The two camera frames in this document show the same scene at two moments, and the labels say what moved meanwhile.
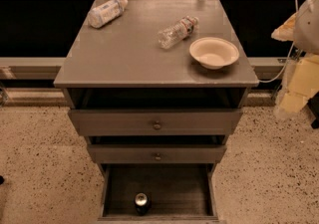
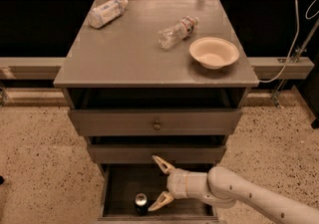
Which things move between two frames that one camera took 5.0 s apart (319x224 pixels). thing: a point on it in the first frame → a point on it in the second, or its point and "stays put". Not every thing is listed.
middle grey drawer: x=157 y=153 stays put
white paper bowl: x=213 y=53 stays put
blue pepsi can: x=142 y=205 stays put
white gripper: x=307 y=27 → x=176 y=183
